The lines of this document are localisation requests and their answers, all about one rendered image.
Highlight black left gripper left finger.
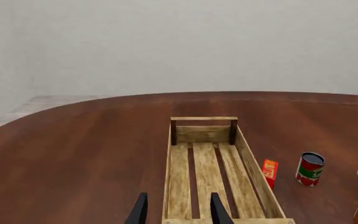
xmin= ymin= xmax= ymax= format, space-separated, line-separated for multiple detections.
xmin=125 ymin=192 xmax=149 ymax=224

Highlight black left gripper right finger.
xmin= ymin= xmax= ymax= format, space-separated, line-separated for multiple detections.
xmin=210 ymin=192 xmax=236 ymax=224

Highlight wooden slat tray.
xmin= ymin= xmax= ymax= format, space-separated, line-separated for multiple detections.
xmin=161 ymin=116 xmax=296 ymax=224

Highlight red butter box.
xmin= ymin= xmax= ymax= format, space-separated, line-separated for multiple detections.
xmin=261 ymin=159 xmax=279 ymax=190

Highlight tomato sauce tin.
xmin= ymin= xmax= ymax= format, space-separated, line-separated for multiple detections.
xmin=295 ymin=151 xmax=326 ymax=188

